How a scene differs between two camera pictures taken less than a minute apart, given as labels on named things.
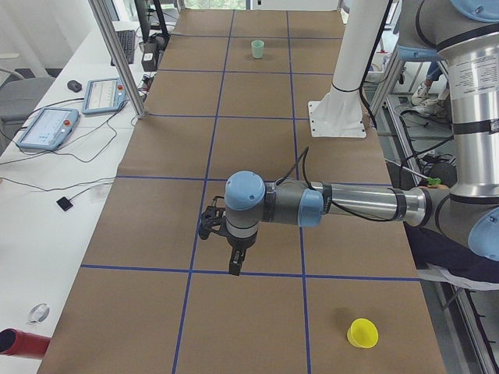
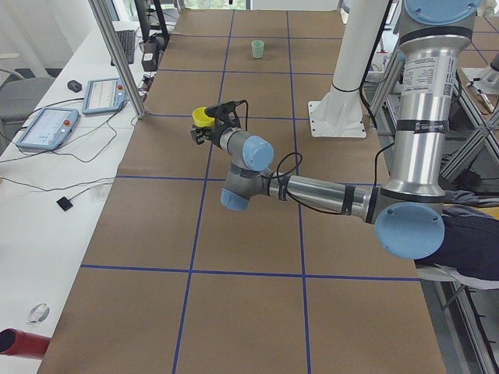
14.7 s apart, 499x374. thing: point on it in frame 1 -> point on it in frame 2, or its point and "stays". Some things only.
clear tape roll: [38, 313] stays
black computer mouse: [74, 86] stays
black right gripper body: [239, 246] -> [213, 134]
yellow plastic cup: [362, 333] -> [201, 119]
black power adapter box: [150, 56] stays
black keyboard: [126, 39] stays
